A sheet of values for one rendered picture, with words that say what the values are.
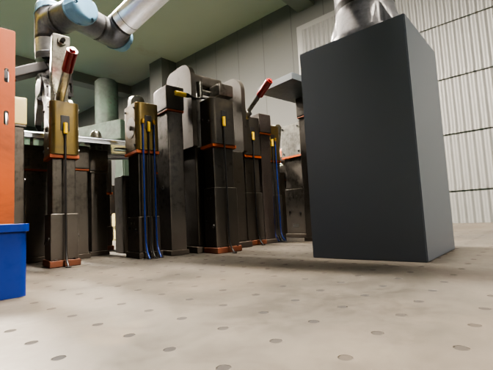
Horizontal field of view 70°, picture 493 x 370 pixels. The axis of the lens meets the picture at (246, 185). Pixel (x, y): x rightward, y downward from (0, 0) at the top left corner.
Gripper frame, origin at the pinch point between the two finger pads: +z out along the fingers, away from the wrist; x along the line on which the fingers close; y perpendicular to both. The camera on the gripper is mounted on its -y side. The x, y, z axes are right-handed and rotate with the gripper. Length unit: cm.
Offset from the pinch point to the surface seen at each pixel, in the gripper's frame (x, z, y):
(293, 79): -45, -9, 52
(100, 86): 381, -164, 141
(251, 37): 194, -190, 259
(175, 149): -29.6, 9.5, 23.9
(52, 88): -20.6, -3.8, -1.6
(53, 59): -21.6, -10.2, -1.6
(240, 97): -32, -7, 44
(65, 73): -27.0, -5.2, -0.3
